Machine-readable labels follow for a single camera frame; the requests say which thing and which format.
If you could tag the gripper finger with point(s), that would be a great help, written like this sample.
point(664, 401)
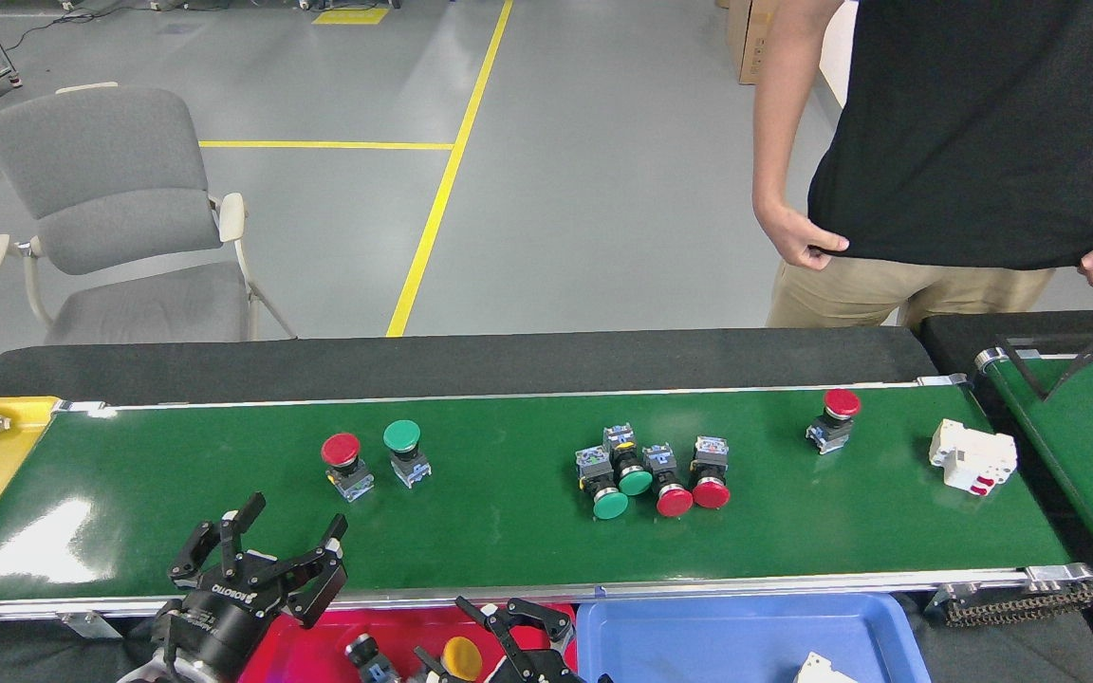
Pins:
point(532, 631)

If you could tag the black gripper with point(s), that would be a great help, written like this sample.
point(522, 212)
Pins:
point(219, 621)

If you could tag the yellow push button switch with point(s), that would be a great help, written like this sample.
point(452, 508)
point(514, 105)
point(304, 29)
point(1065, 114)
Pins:
point(461, 656)

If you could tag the white circuit breaker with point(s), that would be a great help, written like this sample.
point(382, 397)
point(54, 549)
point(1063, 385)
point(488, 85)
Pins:
point(973, 453)
point(817, 672)

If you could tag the person's right forearm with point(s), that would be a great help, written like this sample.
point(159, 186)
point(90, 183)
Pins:
point(784, 133)

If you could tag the long green conveyor belt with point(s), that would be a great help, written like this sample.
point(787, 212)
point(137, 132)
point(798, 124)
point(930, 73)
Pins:
point(509, 541)

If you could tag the person's right hand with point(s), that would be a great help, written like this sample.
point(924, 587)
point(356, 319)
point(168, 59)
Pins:
point(798, 237)

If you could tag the red plastic bin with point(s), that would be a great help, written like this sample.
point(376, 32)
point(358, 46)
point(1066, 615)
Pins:
point(328, 659)

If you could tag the blue plastic bin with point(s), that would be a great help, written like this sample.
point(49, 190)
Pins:
point(698, 645)

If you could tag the grey office chair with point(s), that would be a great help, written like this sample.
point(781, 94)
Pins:
point(101, 161)

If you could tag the cardboard box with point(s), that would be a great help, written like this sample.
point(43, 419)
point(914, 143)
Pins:
point(741, 38)

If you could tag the person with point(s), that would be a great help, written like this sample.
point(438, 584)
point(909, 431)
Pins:
point(983, 123)

